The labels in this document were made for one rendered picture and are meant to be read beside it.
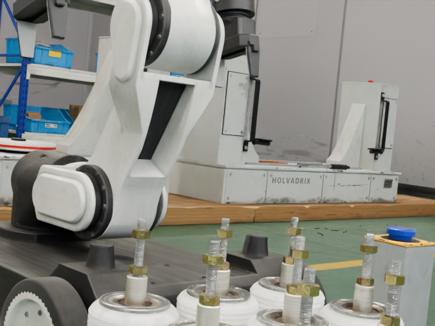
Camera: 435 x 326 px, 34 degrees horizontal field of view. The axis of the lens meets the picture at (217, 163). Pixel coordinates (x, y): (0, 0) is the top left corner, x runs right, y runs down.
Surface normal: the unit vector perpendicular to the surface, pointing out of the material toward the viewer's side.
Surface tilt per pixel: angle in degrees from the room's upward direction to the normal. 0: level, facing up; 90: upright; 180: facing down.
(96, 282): 45
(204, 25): 79
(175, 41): 112
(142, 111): 105
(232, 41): 89
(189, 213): 90
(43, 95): 90
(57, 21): 75
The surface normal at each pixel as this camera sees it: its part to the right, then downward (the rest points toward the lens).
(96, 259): -0.18, -0.14
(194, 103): 0.65, 0.29
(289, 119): -0.73, -0.04
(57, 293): 0.34, -0.86
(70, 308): 0.51, -0.66
